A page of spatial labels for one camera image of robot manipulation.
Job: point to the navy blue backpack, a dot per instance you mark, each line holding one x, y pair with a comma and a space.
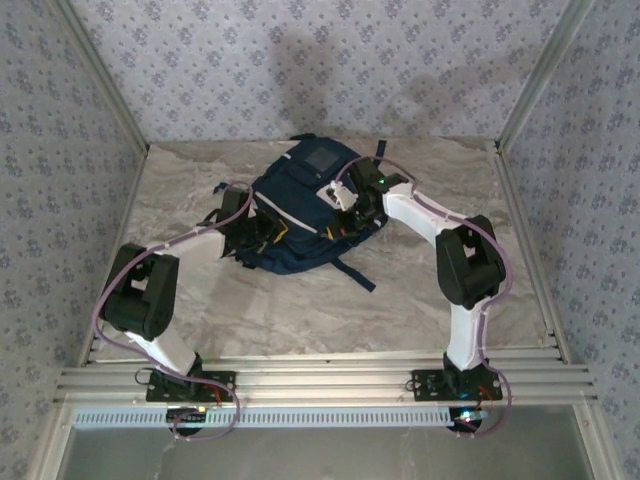
290, 195

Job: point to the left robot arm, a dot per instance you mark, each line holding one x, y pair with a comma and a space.
170, 350

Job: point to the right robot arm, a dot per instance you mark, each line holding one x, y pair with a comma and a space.
467, 335

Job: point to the grey metal panel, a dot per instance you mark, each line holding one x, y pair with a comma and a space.
325, 455

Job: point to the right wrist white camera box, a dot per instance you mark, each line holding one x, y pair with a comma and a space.
342, 197

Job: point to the aluminium table side rail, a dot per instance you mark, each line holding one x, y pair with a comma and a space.
122, 220
531, 250

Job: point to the aluminium frame rail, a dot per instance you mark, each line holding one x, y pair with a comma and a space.
325, 380

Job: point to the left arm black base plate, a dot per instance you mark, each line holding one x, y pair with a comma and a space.
220, 387

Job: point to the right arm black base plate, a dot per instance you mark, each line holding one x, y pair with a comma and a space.
430, 385

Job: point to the aluminium corner post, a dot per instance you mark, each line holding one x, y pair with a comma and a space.
102, 75
541, 75

